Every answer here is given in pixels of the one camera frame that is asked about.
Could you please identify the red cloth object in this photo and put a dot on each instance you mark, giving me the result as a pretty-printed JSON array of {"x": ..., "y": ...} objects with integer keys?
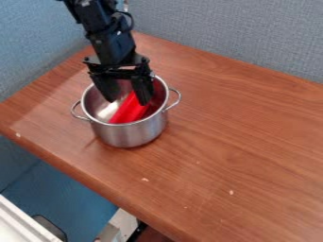
[{"x": 130, "y": 112}]

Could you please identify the white table leg bracket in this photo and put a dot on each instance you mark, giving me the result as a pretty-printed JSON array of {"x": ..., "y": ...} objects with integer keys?
[{"x": 119, "y": 228}]

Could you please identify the metal pot with handles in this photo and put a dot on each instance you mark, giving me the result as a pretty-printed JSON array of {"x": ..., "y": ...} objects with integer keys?
[{"x": 132, "y": 134}]

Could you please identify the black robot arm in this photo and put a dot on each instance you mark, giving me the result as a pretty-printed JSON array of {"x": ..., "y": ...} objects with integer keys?
[{"x": 98, "y": 11}]

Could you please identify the white appliance lower left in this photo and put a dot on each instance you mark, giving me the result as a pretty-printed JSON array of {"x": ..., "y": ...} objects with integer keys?
[{"x": 18, "y": 227}]

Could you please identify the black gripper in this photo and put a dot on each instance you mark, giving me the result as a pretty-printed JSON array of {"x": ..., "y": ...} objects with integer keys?
[{"x": 118, "y": 61}]

